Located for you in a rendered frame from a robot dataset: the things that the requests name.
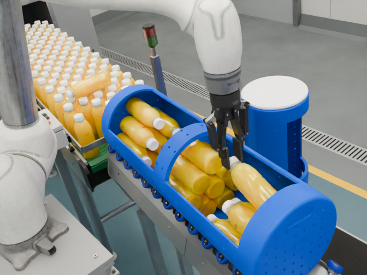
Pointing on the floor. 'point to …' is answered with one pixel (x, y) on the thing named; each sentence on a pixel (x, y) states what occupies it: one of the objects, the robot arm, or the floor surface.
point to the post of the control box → (71, 191)
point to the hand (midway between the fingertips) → (231, 153)
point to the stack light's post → (158, 74)
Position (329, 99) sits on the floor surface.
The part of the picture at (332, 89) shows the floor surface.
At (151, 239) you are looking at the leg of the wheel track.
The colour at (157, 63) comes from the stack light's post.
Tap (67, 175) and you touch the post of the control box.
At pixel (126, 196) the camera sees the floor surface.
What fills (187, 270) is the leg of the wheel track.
